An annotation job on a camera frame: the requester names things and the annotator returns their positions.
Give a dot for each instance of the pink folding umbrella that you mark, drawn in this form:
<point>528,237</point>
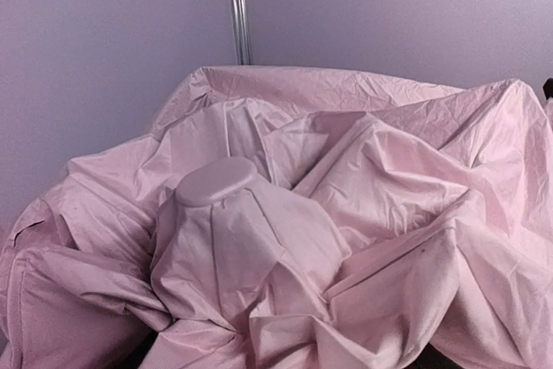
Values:
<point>278,217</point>

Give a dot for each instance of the right aluminium frame post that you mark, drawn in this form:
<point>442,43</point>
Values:
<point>241,32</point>

